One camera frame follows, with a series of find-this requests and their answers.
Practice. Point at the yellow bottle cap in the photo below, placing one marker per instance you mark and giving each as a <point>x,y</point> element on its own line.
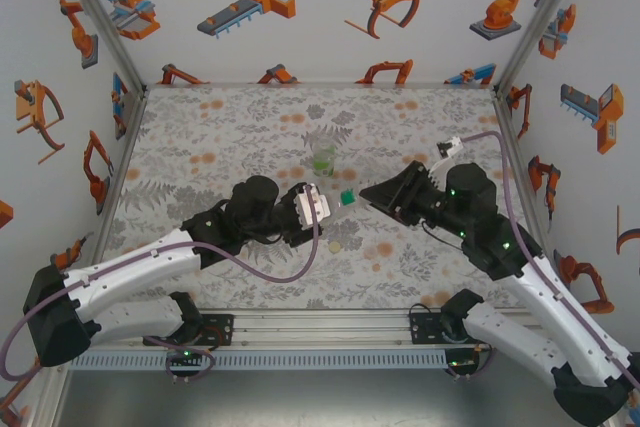
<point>334,247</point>

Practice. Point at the short clear green-label bottle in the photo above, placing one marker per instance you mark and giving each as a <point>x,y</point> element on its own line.
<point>324,159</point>

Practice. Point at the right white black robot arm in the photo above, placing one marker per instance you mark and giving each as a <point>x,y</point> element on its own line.
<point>540,297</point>

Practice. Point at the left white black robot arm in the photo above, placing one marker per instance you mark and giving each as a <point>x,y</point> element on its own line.
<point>135,267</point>

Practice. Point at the floral table mat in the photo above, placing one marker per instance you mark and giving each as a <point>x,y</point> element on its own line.
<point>250,122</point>

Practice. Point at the small circuit board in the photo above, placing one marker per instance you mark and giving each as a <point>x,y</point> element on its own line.
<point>460,363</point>
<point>182,353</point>

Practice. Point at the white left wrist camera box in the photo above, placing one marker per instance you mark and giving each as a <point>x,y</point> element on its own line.
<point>310,212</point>

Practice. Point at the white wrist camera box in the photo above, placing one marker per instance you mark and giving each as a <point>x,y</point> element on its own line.
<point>310,212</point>
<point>450,147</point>

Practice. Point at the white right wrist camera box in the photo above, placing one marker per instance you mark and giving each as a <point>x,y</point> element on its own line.
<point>450,147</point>

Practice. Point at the aluminium side rail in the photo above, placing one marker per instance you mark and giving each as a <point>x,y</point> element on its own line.
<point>515,147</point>
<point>127,147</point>

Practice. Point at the aluminium front rail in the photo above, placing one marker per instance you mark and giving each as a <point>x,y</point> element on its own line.
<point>320,329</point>

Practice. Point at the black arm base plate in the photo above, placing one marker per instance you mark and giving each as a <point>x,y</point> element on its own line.
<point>420,327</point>
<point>222,329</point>

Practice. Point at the aluminium frame post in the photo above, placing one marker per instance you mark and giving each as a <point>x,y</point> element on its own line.
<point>100,12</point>
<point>542,12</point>

